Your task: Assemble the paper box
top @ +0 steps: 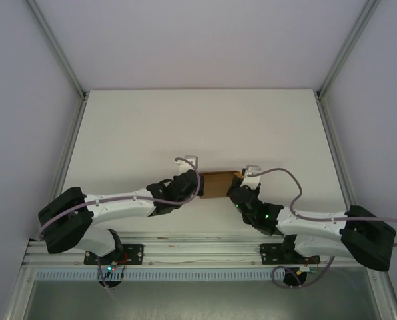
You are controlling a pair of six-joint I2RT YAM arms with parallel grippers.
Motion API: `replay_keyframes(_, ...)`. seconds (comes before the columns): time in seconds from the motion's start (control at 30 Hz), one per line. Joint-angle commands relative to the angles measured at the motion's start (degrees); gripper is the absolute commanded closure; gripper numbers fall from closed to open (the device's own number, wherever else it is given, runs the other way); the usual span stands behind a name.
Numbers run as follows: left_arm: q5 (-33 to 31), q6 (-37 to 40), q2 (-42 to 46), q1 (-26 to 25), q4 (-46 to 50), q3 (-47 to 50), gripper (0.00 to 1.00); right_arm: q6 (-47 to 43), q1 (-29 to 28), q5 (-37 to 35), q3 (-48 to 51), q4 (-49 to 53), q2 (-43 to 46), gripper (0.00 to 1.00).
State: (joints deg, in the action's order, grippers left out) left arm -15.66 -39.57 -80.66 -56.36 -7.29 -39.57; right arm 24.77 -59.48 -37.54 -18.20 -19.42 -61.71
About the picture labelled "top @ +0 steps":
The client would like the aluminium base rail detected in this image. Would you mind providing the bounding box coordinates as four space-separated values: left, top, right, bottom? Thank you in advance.
21 233 384 267

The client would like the aluminium frame post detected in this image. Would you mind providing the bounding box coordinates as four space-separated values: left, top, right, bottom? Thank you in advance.
316 0 382 101
27 0 88 101

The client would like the brown cardboard box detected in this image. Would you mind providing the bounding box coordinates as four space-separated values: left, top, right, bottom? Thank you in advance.
198 169 241 200

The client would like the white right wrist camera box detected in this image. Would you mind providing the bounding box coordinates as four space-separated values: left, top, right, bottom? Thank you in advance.
240 163 262 188

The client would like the aluminium table side rail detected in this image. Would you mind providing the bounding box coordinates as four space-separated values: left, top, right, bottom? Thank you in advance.
316 93 382 243
38 93 89 243

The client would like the grey metal sheet panel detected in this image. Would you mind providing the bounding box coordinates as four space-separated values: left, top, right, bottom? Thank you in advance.
5 266 397 320

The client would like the grey slotted cable duct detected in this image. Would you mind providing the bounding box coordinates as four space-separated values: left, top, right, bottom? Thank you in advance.
35 269 319 281

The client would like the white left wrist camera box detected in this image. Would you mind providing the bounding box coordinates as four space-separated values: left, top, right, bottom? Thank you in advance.
174 153 199 175

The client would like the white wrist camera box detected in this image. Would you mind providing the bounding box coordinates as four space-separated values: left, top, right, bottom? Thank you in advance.
174 153 199 175
240 163 262 188

